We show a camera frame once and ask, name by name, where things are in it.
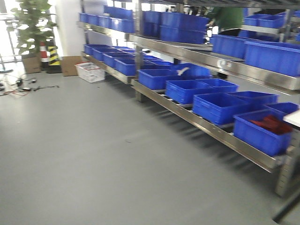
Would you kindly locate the steel shelf rack with bins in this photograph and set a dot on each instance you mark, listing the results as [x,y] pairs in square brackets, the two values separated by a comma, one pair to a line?
[199,55]

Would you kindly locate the brown cardboard box on floor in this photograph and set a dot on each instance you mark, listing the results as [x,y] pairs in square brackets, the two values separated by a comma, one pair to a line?
[68,65]

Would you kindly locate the black yellow striped cone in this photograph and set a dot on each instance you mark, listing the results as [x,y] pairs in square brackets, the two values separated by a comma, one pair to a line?
[54,66]

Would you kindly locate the red white traffic cone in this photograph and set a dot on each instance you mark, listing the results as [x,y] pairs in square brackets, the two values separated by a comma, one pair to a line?
[43,56]

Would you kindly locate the blue bin with red items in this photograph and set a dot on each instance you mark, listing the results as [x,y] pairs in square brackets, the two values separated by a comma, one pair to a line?
[263,130]

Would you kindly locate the green potted plant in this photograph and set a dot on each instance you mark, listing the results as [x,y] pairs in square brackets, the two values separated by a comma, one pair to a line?
[34,25]

